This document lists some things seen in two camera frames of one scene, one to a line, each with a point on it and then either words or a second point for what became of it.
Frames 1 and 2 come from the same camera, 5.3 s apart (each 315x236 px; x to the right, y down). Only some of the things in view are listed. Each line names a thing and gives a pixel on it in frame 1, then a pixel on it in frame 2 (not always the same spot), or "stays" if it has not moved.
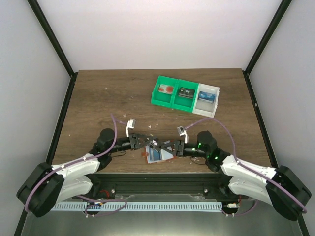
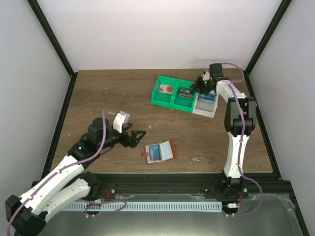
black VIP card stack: (186, 93) stays
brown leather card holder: (153, 156) stays
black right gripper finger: (165, 146) -> (196, 85)
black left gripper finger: (143, 138) -> (125, 126)
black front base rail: (115, 186) stays
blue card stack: (207, 97) stays
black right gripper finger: (173, 152) -> (198, 90)
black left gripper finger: (141, 145) -> (133, 140)
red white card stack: (167, 89) stays
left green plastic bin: (161, 99) stays
